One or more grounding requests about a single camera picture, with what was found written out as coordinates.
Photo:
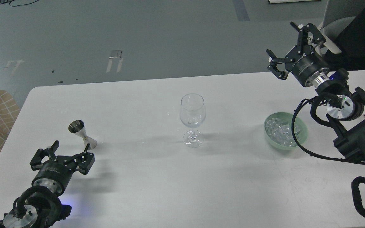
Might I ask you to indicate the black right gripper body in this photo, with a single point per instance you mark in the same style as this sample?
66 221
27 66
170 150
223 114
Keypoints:
306 64

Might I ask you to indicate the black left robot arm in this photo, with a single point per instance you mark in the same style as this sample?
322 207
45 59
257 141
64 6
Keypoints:
39 206

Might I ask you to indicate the green bowl of ice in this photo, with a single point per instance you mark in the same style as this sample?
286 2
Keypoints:
281 133

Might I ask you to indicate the person in black shirt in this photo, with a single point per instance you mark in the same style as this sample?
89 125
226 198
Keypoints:
351 41

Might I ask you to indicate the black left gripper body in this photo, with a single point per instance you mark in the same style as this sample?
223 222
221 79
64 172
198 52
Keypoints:
54 174

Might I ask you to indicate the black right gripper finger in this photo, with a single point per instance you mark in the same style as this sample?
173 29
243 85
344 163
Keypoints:
274 61
308 35

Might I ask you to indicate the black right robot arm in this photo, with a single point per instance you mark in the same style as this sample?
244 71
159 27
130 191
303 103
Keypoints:
334 105

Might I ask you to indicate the steel cocktail jigger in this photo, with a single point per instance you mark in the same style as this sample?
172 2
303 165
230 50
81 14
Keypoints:
77 127

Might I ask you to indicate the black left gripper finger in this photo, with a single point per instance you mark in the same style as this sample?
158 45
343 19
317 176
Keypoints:
84 161
36 161

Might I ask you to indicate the clear wine glass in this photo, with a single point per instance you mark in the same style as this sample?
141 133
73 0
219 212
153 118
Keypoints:
192 114

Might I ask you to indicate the grey office chair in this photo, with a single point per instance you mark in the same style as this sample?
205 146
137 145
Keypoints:
337 16

